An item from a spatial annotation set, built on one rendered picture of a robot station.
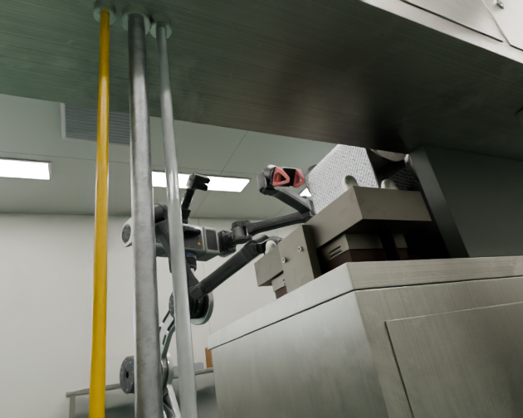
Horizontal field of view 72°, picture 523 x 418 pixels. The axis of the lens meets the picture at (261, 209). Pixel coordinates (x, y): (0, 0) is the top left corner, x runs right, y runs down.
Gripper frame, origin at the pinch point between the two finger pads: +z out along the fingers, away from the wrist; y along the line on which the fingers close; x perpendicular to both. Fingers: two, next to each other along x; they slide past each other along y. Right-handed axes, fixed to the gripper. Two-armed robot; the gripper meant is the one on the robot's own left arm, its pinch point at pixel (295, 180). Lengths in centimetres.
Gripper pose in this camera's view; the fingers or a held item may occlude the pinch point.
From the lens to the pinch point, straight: 123.9
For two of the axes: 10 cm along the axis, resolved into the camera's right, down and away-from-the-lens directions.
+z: 4.2, 2.4, -8.8
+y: -9.0, -0.4, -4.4
